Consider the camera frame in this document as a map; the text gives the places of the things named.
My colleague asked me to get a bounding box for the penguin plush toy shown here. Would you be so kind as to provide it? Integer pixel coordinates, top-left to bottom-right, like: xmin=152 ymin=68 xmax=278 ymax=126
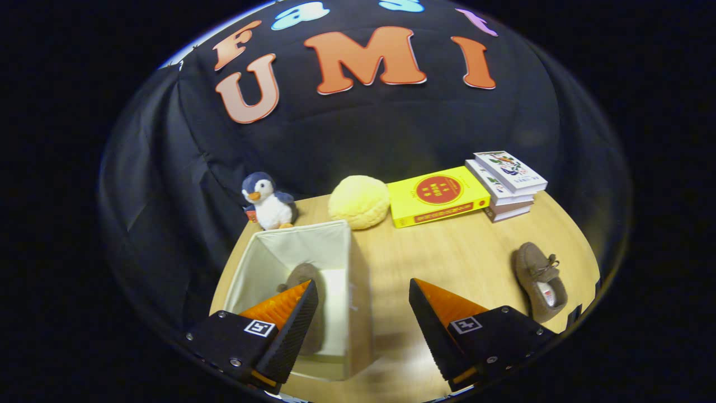
xmin=241 ymin=172 xmax=297 ymax=231

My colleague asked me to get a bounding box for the black backdrop cloth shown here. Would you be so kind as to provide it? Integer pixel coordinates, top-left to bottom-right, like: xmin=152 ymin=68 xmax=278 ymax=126
xmin=98 ymin=0 xmax=633 ymax=336

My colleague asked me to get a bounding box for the brown fabric storage box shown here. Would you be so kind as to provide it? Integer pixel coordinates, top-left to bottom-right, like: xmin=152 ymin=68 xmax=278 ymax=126
xmin=223 ymin=220 xmax=374 ymax=382

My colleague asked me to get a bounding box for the brown fuzzy shoe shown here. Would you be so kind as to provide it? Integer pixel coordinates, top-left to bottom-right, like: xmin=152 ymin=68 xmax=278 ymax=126
xmin=515 ymin=242 xmax=568 ymax=324
xmin=277 ymin=263 xmax=328 ymax=356

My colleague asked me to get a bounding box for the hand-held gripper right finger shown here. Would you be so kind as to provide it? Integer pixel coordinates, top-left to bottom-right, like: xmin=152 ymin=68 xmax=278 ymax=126
xmin=409 ymin=278 xmax=558 ymax=393

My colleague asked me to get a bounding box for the yellow bun plush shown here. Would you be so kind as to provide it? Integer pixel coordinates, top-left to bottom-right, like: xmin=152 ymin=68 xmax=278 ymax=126
xmin=328 ymin=175 xmax=391 ymax=230

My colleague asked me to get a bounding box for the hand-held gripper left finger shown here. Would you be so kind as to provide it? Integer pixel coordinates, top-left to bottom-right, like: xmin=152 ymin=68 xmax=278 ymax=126
xmin=185 ymin=279 xmax=319 ymax=394

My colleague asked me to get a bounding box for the yellow book red label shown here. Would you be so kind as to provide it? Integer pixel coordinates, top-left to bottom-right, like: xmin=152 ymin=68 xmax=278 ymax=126
xmin=387 ymin=166 xmax=491 ymax=228

